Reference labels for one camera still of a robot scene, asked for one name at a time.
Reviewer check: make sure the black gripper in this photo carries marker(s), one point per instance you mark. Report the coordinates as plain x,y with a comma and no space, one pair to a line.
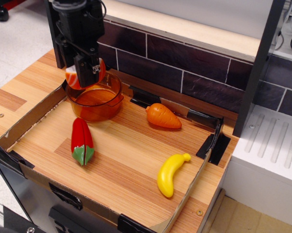
80,28

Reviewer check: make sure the toy salmon sushi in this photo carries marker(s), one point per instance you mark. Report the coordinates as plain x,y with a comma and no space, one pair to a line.
72,77

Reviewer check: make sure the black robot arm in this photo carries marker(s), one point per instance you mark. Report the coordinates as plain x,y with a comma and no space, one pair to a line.
79,3

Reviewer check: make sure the transparent orange plastic pot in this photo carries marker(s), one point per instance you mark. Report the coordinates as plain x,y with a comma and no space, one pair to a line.
99,102

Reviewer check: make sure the cardboard fence with black tape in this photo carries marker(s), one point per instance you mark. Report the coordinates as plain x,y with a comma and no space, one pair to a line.
117,189

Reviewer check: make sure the red toy chili pepper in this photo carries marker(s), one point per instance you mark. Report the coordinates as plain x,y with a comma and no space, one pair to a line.
82,146

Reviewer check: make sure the orange toy carrot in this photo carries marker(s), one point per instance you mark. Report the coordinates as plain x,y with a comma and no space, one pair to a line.
159,115

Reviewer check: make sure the yellow toy banana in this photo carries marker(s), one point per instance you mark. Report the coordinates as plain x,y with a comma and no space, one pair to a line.
167,171

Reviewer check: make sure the white sink drainboard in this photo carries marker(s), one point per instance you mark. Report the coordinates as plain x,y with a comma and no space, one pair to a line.
259,174

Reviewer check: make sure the dark grey shelf frame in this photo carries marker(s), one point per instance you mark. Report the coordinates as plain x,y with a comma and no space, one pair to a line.
260,65

